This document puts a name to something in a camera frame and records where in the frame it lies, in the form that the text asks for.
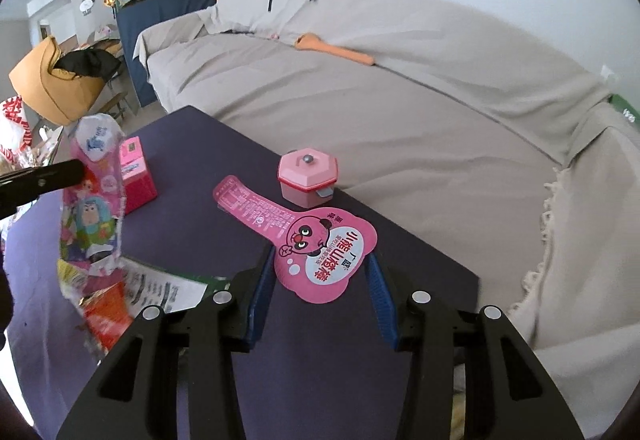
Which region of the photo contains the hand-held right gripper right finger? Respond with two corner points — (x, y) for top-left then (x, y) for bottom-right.
(364, 252), (586, 440)

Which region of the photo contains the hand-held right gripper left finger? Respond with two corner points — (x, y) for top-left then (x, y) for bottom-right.
(55, 247), (278, 440)

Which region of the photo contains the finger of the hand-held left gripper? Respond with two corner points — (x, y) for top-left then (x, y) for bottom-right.
(0, 159), (85, 221)

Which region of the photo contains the pink cartoon printed bag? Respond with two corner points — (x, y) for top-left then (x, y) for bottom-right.
(59, 114), (126, 278)

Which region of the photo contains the pink fan-shaped card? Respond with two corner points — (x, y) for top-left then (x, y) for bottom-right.
(212, 175), (378, 305)

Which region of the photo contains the yellow snack bag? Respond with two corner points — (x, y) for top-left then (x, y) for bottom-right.
(56, 259), (91, 306)

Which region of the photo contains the orange snack bag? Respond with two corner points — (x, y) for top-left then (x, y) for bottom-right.
(80, 280), (136, 353)

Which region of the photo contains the red and white bag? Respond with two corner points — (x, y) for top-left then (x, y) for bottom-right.
(0, 95), (33, 166)

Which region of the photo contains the yellow bean bag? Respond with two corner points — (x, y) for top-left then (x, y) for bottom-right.
(9, 36), (108, 126)

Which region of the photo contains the pink box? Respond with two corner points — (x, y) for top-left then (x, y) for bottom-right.
(117, 136), (158, 216)

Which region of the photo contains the green white printed packet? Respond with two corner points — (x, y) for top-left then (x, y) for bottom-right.
(120, 255), (231, 314)

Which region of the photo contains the wooden stool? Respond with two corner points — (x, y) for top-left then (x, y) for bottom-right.
(92, 91), (130, 121)

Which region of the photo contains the black cloth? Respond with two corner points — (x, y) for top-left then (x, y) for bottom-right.
(52, 47), (122, 82)

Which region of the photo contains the pink toy pot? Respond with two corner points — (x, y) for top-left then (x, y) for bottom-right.
(277, 147), (340, 209)

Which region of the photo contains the purple tablecloth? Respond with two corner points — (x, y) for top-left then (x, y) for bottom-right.
(0, 105), (481, 440)

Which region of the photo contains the dark blue cabinet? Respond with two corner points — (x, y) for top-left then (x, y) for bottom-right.
(116, 0), (226, 108)

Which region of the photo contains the grey covered sofa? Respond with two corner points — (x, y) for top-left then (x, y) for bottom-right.
(134, 0), (640, 440)

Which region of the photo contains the green digital clock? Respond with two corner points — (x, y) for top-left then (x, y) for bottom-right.
(611, 92), (640, 126)

